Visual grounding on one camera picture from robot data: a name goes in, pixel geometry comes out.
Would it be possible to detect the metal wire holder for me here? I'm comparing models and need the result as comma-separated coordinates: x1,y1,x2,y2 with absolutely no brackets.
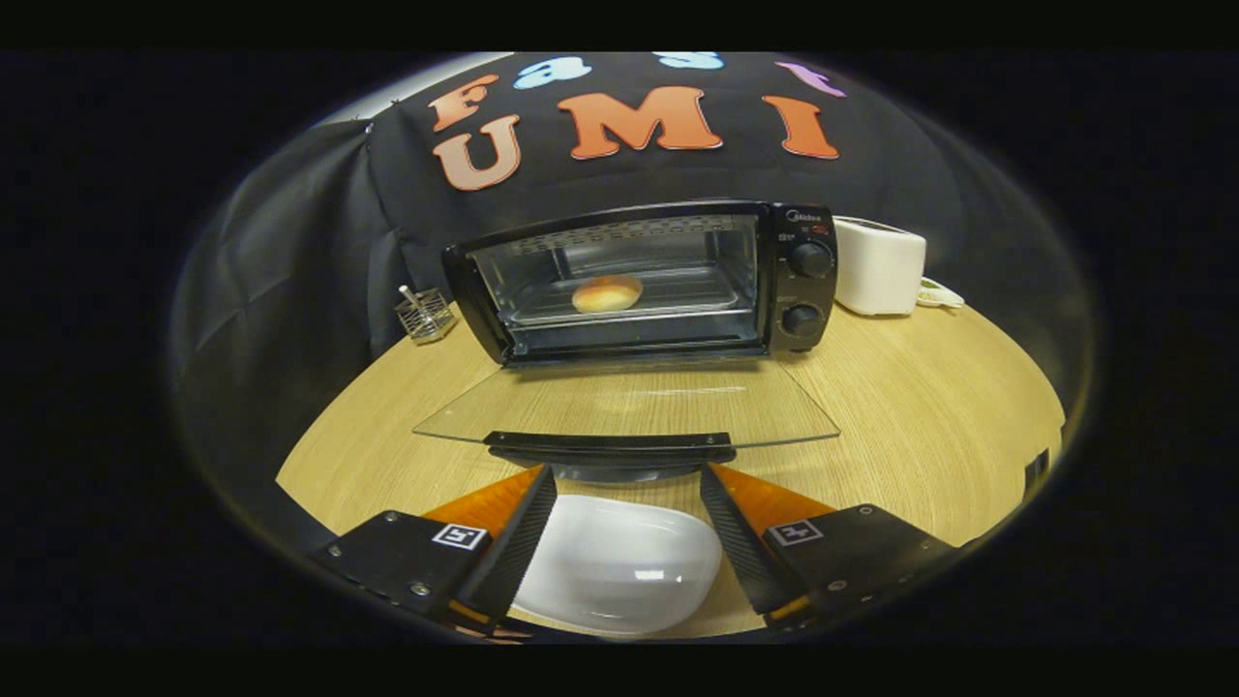
394,285,458,346

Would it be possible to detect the black backdrop cloth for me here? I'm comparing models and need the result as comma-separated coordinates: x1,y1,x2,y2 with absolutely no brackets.
169,52,1095,504

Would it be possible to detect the black toaster oven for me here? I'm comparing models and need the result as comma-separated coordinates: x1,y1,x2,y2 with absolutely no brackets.
413,199,841,483

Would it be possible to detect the white plate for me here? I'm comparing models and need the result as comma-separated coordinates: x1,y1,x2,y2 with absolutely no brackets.
511,495,724,636

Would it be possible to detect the sugared ring donut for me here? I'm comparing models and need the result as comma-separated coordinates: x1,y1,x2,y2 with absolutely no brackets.
571,274,645,315

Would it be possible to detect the white bread toaster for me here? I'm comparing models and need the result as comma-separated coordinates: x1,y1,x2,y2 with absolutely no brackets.
832,216,927,317

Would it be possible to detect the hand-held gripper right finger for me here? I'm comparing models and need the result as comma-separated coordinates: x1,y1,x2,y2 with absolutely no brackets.
699,463,959,628

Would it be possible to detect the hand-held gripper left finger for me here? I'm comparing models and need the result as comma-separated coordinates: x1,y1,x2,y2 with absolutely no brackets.
310,465,559,630

